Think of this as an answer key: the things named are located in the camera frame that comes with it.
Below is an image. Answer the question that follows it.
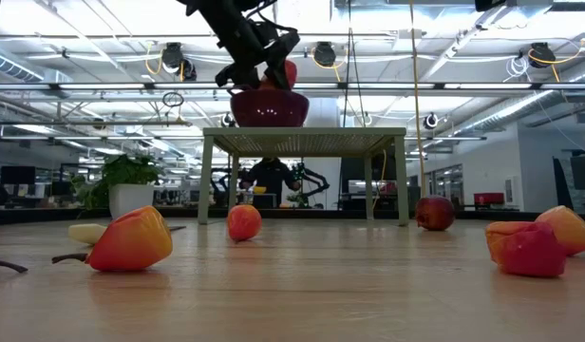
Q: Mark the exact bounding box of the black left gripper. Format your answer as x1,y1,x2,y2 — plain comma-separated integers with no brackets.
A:
215,18,301,91

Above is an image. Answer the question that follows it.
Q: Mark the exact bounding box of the dark red colander bowl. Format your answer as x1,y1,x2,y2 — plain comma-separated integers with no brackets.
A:
229,84,311,128

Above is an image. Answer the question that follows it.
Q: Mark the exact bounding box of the small round orange fruit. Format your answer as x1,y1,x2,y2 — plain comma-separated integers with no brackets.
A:
226,203,263,244

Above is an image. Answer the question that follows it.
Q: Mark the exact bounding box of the dark red plum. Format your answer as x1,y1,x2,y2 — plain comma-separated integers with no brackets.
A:
414,195,457,233

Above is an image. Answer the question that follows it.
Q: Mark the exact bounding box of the orange-red fruit curved stem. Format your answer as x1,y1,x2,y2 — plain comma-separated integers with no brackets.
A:
51,205,174,274

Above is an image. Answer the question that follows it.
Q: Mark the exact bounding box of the yellow-orange pointed fruit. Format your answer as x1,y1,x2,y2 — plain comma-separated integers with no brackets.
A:
534,204,585,257

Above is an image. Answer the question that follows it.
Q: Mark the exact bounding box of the knife with cream handle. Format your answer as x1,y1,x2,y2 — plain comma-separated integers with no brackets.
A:
67,221,187,247

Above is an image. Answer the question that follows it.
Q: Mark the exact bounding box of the lumpy red-orange fruit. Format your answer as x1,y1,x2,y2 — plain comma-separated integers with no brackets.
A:
484,220,568,279

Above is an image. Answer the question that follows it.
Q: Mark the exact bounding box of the pale green perforated riser table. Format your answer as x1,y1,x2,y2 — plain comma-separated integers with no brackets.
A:
197,126,410,228

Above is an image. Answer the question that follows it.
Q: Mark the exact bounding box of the person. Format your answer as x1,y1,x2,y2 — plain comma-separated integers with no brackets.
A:
238,157,301,209

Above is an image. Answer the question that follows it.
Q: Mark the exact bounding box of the green plant in white pot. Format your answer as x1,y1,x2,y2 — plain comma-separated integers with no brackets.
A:
68,153,164,220

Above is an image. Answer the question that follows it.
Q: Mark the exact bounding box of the black monitor screen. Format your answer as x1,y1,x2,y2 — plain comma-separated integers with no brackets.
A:
552,152,585,214
0,165,37,186

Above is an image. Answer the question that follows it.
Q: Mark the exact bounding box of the red box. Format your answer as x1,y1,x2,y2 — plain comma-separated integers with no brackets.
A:
473,192,505,207

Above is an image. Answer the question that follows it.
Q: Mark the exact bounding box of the thin black cable loop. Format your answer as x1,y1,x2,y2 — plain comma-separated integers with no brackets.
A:
160,90,186,108

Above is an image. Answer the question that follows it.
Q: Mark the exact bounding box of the black aluminium table frame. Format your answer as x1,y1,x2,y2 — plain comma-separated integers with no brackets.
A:
0,204,585,227

